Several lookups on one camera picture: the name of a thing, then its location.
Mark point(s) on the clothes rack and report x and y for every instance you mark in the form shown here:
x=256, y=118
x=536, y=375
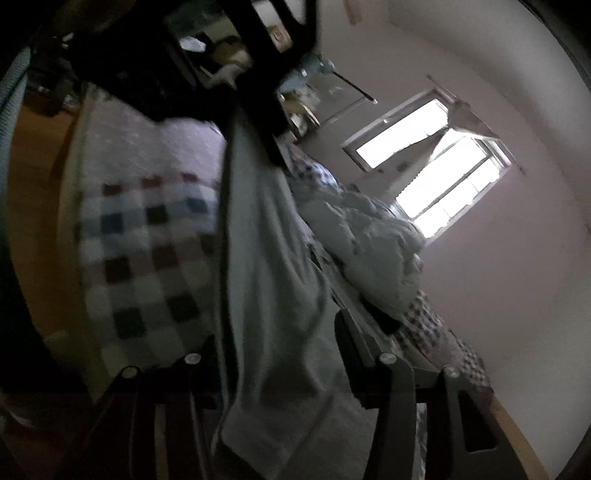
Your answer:
x=358, y=87

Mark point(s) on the blue shark plush toy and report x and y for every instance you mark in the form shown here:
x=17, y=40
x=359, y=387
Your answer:
x=307, y=67

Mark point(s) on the dark bulky object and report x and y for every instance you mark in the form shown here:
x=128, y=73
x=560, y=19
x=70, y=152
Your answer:
x=129, y=69

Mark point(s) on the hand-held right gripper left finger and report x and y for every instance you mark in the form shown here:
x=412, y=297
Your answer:
x=203, y=378

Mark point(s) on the pink floral checked pillow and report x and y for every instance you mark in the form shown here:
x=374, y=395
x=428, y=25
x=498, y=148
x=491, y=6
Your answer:
x=314, y=173

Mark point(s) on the light green pants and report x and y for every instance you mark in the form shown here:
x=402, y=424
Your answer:
x=268, y=277

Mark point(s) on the wooden bed frame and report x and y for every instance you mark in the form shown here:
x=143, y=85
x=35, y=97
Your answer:
x=512, y=438

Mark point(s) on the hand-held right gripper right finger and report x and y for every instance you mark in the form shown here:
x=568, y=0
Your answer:
x=353, y=364

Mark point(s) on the pale blue ribbed cloth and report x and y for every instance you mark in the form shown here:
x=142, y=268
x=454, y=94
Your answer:
x=14, y=115

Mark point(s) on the window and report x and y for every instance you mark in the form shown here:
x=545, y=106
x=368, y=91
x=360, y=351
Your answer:
x=457, y=189
x=392, y=134

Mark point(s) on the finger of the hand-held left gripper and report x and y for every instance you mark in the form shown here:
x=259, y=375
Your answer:
x=314, y=23
x=262, y=41

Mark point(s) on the printed curtain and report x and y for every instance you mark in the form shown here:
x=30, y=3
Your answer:
x=455, y=117

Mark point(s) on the grey-green duvet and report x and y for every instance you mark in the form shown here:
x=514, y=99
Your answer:
x=364, y=240

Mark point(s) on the checked patchwork pillow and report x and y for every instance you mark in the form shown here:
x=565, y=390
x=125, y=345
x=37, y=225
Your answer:
x=438, y=332

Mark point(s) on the checked bed sheet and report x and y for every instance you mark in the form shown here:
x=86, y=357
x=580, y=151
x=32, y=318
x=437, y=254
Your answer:
x=138, y=267

